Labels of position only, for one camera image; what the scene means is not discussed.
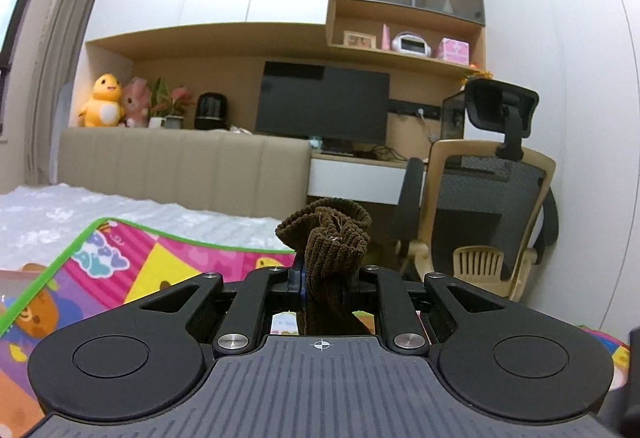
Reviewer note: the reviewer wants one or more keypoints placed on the beige mesh office chair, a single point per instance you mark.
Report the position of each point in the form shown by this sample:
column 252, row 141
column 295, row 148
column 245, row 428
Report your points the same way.
column 470, row 213

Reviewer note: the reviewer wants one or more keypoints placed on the brown knitted garment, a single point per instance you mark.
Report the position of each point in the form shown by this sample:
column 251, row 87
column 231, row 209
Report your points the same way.
column 330, row 243

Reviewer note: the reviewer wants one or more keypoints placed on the white alarm clock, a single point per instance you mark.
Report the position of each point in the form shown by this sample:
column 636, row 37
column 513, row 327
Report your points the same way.
column 411, row 43

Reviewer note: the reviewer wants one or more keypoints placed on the pink gift box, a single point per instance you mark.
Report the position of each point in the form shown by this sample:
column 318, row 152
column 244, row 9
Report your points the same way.
column 454, row 50

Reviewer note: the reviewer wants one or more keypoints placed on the green potted plant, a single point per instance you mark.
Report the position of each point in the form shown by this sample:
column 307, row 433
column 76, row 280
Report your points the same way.
column 157, row 105

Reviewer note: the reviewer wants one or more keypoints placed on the black countertop appliance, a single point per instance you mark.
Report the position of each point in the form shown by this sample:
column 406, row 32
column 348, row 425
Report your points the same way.
column 211, row 110

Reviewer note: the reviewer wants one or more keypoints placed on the orange flower bunch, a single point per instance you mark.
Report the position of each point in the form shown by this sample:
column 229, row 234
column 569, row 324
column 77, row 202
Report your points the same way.
column 477, row 73

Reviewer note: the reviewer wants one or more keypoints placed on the pink flowering potted plant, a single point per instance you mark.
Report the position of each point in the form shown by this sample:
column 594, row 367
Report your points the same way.
column 177, row 105

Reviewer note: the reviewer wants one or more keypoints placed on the colourful cartoon play mat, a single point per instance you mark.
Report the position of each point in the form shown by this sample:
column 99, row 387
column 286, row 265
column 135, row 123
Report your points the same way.
column 165, row 268

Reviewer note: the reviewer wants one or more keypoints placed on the black wall power rail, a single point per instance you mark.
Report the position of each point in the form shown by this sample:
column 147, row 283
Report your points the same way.
column 415, row 110

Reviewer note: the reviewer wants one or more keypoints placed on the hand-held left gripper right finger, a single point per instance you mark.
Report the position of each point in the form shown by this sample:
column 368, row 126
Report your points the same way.
column 367, row 285

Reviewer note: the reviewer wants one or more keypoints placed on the pink plush toy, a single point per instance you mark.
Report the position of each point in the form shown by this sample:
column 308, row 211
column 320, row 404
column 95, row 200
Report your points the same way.
column 136, row 100

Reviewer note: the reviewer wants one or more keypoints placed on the black computer monitor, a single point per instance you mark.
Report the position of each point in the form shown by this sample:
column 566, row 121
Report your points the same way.
column 322, row 100

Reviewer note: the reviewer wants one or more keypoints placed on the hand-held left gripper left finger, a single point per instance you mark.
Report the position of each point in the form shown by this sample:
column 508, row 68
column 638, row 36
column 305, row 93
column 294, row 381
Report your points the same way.
column 302, row 285

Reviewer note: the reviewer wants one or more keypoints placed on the yellow duck plush toy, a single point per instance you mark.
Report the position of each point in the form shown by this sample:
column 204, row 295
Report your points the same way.
column 102, row 105

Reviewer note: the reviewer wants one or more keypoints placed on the dark framed window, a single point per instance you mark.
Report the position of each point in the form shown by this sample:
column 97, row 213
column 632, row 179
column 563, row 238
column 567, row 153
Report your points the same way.
column 12, row 7

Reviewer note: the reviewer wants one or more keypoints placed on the white desk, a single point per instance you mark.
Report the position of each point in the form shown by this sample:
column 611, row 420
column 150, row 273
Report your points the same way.
column 350, row 180

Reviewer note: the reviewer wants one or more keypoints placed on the beige curtain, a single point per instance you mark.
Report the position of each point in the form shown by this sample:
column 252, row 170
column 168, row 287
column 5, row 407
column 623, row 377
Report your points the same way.
column 57, row 77

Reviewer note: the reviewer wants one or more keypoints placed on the wooden photo frame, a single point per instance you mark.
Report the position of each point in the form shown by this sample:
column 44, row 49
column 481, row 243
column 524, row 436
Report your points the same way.
column 359, row 40

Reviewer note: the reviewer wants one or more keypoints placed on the beige padded headboard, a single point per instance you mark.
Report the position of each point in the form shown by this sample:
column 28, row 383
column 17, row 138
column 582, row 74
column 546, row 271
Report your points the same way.
column 175, row 167

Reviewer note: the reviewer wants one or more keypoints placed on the pink upright card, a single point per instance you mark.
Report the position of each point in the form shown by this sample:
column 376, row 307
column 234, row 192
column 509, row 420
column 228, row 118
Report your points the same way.
column 386, row 37

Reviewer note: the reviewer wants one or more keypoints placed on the white quilted bed cover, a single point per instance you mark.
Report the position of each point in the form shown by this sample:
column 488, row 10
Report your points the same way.
column 75, row 213

